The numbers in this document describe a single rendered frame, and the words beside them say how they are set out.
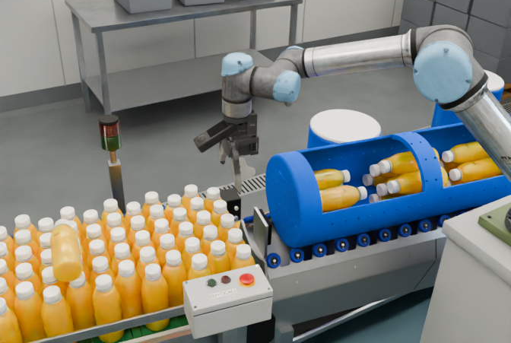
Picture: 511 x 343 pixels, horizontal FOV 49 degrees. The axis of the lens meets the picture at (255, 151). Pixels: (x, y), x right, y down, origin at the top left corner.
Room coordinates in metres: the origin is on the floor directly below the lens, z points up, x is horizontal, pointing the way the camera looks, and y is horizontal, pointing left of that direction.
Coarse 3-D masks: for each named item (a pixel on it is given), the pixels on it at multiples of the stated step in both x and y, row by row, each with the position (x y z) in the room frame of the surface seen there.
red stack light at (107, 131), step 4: (100, 124) 1.53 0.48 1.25; (116, 124) 1.54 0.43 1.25; (100, 128) 1.53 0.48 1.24; (104, 128) 1.52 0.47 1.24; (108, 128) 1.52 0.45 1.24; (112, 128) 1.52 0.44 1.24; (116, 128) 1.53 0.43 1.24; (100, 132) 1.53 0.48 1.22; (104, 132) 1.52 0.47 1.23; (108, 132) 1.52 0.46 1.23; (112, 132) 1.52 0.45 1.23; (116, 132) 1.53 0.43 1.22; (104, 136) 1.52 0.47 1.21; (108, 136) 1.52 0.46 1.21; (112, 136) 1.52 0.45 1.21
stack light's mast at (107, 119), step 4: (104, 116) 1.56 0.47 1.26; (108, 116) 1.56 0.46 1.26; (112, 116) 1.56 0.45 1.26; (116, 116) 1.57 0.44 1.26; (100, 120) 1.54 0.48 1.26; (104, 120) 1.54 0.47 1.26; (108, 120) 1.54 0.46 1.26; (112, 120) 1.54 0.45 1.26; (116, 120) 1.54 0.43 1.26; (104, 124) 1.52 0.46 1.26; (108, 124) 1.52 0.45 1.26; (112, 124) 1.52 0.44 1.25; (112, 152) 1.54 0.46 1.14; (112, 156) 1.54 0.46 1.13; (116, 156) 1.55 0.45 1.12; (112, 160) 1.54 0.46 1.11; (116, 160) 1.55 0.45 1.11
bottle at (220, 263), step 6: (210, 252) 1.17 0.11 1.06; (210, 258) 1.15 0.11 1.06; (216, 258) 1.15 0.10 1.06; (222, 258) 1.15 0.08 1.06; (228, 258) 1.16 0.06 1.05; (210, 264) 1.14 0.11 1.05; (216, 264) 1.14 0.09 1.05; (222, 264) 1.14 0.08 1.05; (228, 264) 1.15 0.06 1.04; (216, 270) 1.13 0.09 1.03; (222, 270) 1.14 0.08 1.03; (228, 270) 1.15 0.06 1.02
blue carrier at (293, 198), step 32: (448, 128) 1.71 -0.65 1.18; (288, 160) 1.38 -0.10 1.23; (320, 160) 1.57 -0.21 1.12; (352, 160) 1.62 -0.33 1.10; (416, 160) 1.46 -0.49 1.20; (288, 192) 1.34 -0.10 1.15; (448, 192) 1.42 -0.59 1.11; (480, 192) 1.47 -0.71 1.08; (288, 224) 1.32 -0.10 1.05; (320, 224) 1.26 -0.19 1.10; (352, 224) 1.31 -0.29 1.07; (384, 224) 1.36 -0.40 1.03
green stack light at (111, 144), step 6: (120, 132) 1.55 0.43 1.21; (102, 138) 1.53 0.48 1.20; (108, 138) 1.52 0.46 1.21; (114, 138) 1.52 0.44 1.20; (120, 138) 1.54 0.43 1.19; (102, 144) 1.53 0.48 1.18; (108, 144) 1.52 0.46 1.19; (114, 144) 1.52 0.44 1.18; (120, 144) 1.54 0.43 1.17; (108, 150) 1.52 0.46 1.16; (114, 150) 1.52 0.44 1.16
